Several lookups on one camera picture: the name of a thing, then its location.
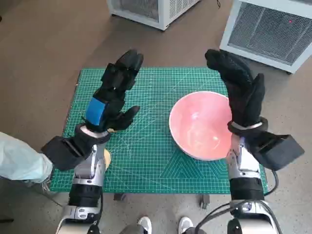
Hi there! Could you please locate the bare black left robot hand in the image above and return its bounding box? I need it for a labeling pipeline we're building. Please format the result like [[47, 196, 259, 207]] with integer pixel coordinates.
[[81, 49, 144, 134]]

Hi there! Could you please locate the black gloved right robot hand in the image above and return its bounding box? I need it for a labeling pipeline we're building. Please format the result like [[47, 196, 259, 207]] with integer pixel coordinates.
[[204, 48, 266, 127]]

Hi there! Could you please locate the pink bowl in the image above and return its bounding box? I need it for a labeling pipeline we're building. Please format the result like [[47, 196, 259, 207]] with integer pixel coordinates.
[[169, 91, 232, 161]]

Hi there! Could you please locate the pale round toy bread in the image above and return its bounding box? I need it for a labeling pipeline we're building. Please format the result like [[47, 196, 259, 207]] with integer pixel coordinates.
[[104, 149, 112, 169]]

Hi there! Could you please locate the green cutting mat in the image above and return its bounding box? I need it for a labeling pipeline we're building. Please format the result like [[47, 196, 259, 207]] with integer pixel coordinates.
[[50, 67, 269, 195]]

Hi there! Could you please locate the white mesh cabinet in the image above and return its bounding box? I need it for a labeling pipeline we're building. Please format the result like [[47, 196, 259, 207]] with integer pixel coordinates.
[[106, 0, 202, 31], [219, 0, 312, 75]]

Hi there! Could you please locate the person's leg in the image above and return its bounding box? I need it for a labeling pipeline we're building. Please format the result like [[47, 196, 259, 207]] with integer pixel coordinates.
[[0, 131, 54, 181]]

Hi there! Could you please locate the person's shoe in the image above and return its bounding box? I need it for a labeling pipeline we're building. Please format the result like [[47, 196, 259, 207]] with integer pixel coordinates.
[[39, 174, 53, 193]]

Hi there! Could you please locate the white shoe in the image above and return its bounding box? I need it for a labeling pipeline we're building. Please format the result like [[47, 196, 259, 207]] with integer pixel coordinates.
[[137, 216, 152, 234], [178, 216, 194, 234]]

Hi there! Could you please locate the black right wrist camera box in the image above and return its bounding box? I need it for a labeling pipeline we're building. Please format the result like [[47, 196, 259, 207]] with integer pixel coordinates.
[[251, 133, 305, 170]]

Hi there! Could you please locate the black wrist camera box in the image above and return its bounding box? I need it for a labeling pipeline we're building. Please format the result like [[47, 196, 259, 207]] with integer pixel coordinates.
[[40, 136, 86, 171], [251, 133, 305, 170]]

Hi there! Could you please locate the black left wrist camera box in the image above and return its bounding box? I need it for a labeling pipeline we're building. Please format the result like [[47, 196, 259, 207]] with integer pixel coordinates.
[[40, 136, 86, 171]]

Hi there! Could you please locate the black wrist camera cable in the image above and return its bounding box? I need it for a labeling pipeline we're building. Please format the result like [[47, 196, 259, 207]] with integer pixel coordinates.
[[263, 169, 280, 195]]

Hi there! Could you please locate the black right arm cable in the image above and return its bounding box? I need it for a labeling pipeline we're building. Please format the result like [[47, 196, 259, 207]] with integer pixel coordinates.
[[194, 200, 247, 234]]

